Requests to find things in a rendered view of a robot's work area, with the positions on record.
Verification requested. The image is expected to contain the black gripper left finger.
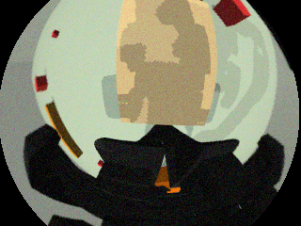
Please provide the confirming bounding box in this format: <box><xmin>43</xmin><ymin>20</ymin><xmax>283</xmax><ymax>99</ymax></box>
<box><xmin>94</xmin><ymin>124</ymin><xmax>166</xmax><ymax>186</ymax></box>

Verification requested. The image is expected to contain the orange rectangular bar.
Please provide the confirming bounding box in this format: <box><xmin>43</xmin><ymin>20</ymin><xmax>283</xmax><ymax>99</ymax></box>
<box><xmin>45</xmin><ymin>102</ymin><xmax>83</xmax><ymax>158</ymax></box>

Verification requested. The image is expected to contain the red cube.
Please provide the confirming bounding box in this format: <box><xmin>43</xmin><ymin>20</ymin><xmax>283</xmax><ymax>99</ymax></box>
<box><xmin>34</xmin><ymin>75</ymin><xmax>48</xmax><ymax>91</ymax></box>
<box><xmin>214</xmin><ymin>0</ymin><xmax>251</xmax><ymax>26</ymax></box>

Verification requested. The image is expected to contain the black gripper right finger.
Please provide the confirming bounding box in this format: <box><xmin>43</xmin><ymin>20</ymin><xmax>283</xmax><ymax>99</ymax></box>
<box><xmin>163</xmin><ymin>124</ymin><xmax>240</xmax><ymax>188</ymax></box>

